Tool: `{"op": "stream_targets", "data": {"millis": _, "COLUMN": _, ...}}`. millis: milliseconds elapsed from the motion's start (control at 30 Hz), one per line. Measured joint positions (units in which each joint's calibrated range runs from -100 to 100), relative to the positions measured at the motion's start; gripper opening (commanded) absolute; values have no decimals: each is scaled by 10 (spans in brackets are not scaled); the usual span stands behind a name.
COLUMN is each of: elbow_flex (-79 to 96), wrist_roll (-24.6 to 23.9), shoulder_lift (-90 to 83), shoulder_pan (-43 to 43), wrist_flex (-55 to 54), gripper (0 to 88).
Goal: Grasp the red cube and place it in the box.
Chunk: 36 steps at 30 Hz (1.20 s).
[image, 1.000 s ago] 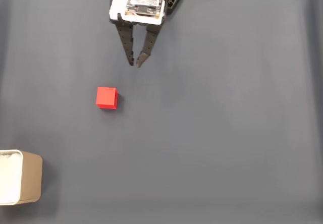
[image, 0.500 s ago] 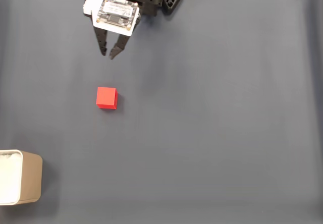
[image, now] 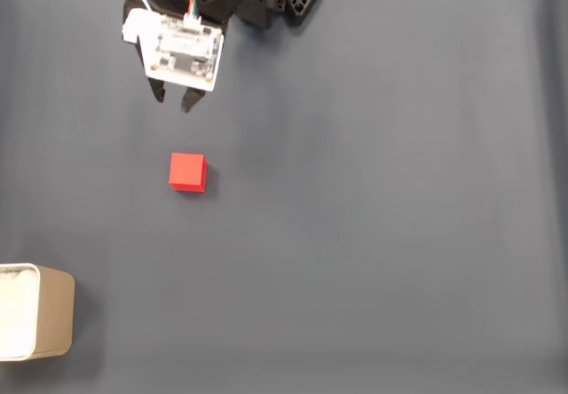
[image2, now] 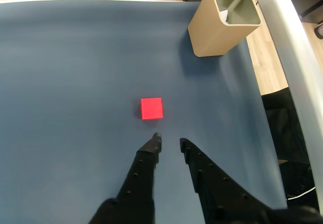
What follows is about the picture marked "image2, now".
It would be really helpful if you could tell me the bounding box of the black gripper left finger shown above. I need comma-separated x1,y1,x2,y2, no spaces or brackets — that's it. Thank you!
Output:
88,132,163,224

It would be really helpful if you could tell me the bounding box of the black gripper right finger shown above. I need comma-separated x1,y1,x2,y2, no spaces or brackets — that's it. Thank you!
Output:
179,137,323,224

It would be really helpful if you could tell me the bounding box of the red cube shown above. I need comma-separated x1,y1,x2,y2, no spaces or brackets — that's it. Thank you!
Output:
140,97,164,121

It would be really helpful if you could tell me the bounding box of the beige square box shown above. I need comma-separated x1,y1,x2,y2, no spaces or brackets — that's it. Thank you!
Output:
187,0,262,58

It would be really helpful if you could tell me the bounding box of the black fabric bag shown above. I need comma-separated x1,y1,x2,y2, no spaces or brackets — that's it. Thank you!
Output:
261,86,319,211

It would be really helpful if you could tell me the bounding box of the blue-grey table mat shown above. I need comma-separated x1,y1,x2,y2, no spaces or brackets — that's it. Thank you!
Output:
0,0,288,224

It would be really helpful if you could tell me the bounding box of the white crumpled tissue paper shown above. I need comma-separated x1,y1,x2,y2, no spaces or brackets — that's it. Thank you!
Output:
219,9,230,24

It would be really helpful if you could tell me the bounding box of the thin white cable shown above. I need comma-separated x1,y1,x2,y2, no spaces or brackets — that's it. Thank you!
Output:
287,186,316,200

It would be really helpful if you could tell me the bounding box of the silver aluminium frame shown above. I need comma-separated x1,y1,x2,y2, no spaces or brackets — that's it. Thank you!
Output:
248,0,323,215

